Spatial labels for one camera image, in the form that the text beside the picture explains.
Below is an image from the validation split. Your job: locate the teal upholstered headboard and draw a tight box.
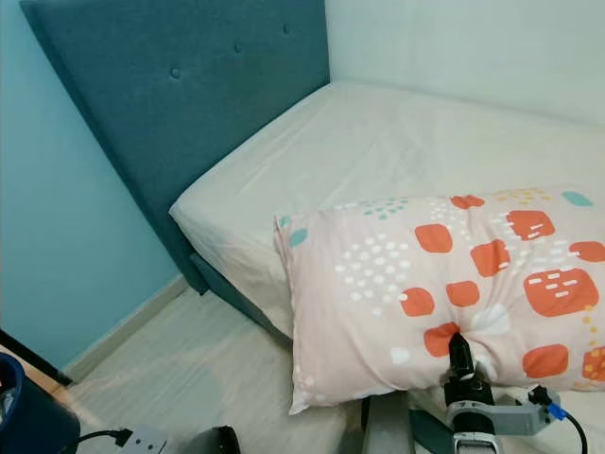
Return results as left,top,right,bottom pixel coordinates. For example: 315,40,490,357
19,0,332,294

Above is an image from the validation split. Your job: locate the pink pillow with orange patches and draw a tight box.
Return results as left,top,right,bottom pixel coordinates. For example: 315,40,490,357
274,187,605,415

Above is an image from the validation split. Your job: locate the dark blue bin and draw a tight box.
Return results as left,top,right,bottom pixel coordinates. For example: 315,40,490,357
0,352,81,454

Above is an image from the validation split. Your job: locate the black furniture base bar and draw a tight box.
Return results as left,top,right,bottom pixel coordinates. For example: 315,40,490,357
0,329,74,387

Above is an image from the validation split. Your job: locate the beige skirting board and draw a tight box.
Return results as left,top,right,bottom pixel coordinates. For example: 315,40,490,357
61,274,190,381

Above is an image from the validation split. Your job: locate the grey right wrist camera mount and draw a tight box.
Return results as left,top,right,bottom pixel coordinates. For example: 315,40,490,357
446,383,565,438

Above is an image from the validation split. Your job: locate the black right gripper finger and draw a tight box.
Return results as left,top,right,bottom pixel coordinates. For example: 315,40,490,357
444,330,480,382

